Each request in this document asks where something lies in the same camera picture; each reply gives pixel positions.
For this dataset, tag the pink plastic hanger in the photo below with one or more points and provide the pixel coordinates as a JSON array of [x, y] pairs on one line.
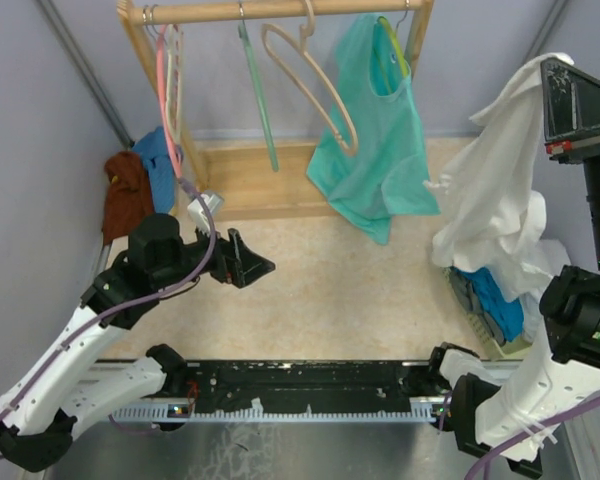
[[173, 148]]

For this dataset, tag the green plastic hanger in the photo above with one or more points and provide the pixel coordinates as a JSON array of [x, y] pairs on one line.
[[258, 89]]

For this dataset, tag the blue cloth in basket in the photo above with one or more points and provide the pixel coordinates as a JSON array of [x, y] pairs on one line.
[[488, 299]]

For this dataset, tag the yellow-green hanger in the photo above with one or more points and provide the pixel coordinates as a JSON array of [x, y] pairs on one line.
[[397, 52]]

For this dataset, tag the cream plastic hanger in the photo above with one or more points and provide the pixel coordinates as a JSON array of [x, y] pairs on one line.
[[174, 42]]

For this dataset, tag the blue cloth by rack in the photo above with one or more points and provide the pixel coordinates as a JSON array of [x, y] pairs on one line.
[[154, 155]]

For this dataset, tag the white t-shirt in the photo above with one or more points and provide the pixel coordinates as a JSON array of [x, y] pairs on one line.
[[492, 217]]

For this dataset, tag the white cloth in basket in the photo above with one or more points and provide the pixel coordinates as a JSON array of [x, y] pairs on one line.
[[550, 256]]

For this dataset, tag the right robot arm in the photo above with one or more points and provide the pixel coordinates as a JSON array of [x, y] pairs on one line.
[[559, 378]]

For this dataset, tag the brown cloth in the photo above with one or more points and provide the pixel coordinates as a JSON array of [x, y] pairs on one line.
[[128, 198]]

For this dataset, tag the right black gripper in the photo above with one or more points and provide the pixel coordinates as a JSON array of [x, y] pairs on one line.
[[575, 101]]

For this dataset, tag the wooden clothes rack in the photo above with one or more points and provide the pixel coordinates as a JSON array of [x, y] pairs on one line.
[[238, 173]]

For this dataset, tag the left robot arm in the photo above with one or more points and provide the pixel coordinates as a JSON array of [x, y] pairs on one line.
[[45, 412]]

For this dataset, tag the grey cloth in basket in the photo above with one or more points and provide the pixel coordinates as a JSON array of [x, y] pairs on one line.
[[482, 322]]

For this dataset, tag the teal t-shirt on hanger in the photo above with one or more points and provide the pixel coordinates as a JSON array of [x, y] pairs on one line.
[[387, 175]]

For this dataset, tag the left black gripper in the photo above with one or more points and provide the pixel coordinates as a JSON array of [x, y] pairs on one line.
[[246, 265]]

